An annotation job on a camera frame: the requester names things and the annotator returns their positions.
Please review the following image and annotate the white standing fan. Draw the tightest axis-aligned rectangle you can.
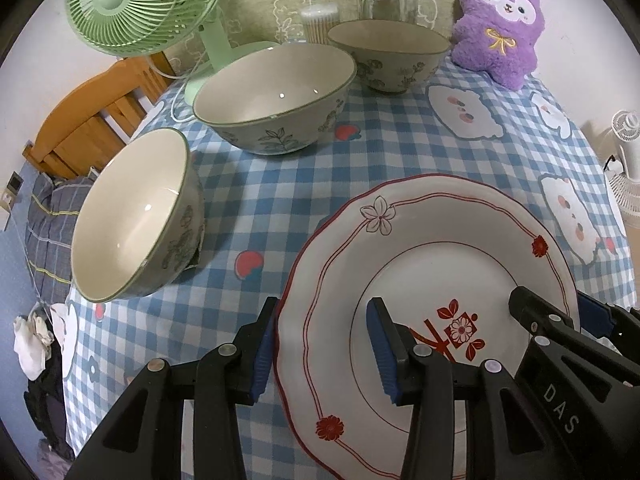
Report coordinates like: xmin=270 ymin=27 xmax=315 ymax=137
xmin=602 ymin=109 xmax=640 ymax=221

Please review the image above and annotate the white fan cable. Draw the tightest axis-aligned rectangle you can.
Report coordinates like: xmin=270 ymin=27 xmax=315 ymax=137
xmin=150 ymin=55 xmax=211 ymax=123

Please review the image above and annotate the green desk fan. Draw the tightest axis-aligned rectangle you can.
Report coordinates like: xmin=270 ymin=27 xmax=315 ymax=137
xmin=65 ymin=0 xmax=281 ymax=106

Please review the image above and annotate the blue checkered tablecloth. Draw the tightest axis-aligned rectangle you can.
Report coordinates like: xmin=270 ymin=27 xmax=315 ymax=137
xmin=60 ymin=42 xmax=633 ymax=480

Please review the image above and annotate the dark clothes pile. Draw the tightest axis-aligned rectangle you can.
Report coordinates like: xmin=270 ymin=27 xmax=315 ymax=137
xmin=24 ymin=350 xmax=76 ymax=461

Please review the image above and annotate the white plate with red print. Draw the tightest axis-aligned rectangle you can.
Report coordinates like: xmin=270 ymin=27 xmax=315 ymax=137
xmin=274 ymin=173 xmax=583 ymax=480

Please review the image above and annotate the wooden bed headboard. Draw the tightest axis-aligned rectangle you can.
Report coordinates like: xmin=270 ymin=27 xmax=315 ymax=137
xmin=22 ymin=52 xmax=178 ymax=181

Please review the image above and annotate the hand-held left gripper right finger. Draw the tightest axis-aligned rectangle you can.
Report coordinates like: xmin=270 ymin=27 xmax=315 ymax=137
xmin=366 ymin=297 xmax=551 ymax=480

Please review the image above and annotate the grey plaid pillow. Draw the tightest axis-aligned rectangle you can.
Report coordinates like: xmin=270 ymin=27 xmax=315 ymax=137
xmin=22 ymin=172 xmax=108 ymax=306

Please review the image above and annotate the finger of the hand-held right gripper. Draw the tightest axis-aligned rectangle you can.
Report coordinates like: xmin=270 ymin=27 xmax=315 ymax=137
xmin=580 ymin=296 xmax=640 ymax=386
xmin=509 ymin=286 xmax=576 ymax=338

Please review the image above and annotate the wall socket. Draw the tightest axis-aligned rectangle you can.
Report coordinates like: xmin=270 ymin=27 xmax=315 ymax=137
xmin=0 ymin=170 xmax=25 ymax=211

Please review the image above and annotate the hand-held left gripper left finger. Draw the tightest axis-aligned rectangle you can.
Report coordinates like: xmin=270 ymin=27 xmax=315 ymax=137
xmin=65 ymin=296 xmax=280 ymax=480

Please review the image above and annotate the white cloth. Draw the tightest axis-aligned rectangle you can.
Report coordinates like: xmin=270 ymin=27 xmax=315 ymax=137
xmin=12 ymin=312 xmax=55 ymax=382

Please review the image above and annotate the cream bowl with leaf print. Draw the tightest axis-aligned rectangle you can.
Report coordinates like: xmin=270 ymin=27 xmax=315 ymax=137
xmin=192 ymin=42 xmax=358 ymax=156
xmin=70 ymin=127 xmax=207 ymax=303
xmin=326 ymin=19 xmax=452 ymax=96

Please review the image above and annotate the purple plush rabbit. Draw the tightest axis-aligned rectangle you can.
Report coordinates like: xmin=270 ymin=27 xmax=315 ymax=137
xmin=451 ymin=0 xmax=547 ymax=92

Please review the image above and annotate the cotton swab container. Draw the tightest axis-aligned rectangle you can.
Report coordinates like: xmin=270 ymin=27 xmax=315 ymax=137
xmin=299 ymin=2 xmax=341 ymax=45

